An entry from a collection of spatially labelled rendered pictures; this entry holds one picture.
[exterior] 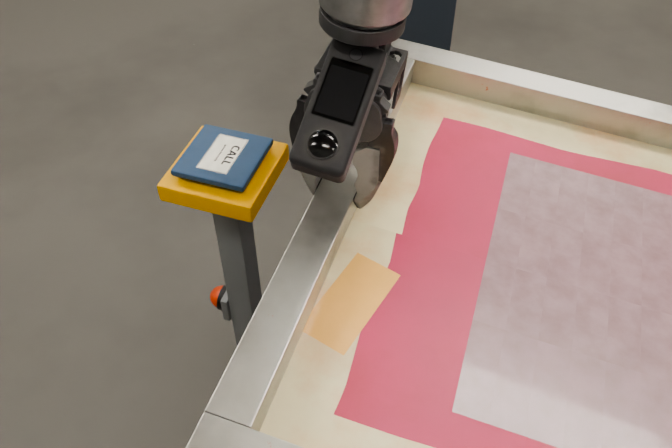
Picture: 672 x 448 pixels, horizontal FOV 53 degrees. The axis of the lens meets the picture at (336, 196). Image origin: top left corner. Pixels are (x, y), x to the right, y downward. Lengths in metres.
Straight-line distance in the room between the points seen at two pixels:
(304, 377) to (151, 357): 1.31
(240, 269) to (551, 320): 0.50
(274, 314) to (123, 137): 2.00
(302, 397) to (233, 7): 2.74
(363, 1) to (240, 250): 0.53
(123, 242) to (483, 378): 1.66
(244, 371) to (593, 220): 0.41
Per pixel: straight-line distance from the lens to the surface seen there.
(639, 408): 0.65
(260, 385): 0.54
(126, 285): 2.04
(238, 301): 1.08
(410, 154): 0.77
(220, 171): 0.85
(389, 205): 0.71
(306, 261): 0.61
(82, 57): 3.01
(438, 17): 1.08
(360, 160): 0.63
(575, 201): 0.78
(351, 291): 0.63
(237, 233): 0.95
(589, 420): 0.62
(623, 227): 0.77
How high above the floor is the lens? 1.54
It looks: 45 degrees down
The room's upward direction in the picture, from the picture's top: straight up
